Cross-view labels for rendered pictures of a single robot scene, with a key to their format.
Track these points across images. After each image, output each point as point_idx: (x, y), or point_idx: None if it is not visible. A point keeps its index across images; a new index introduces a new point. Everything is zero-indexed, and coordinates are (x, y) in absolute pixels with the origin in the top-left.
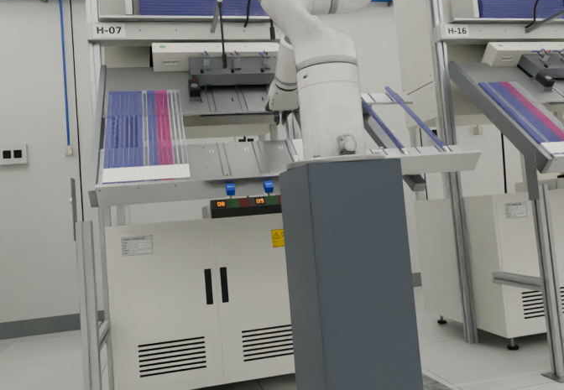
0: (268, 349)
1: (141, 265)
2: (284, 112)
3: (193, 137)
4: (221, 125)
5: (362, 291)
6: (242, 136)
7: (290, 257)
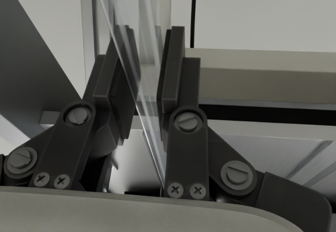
0: None
1: None
2: (103, 137)
3: (287, 51)
4: (274, 70)
5: None
6: (198, 48)
7: None
